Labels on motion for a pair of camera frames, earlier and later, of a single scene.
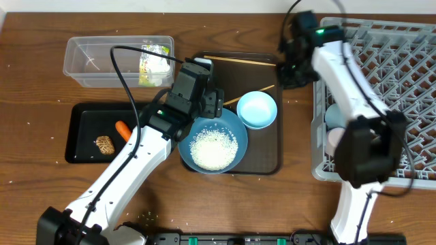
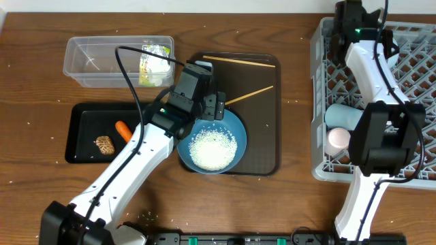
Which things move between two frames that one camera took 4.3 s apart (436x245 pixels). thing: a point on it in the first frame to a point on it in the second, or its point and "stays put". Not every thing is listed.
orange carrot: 123,130 stays put
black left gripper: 211,103 stays put
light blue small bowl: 257,109 to 392,61
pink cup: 333,136 stays put
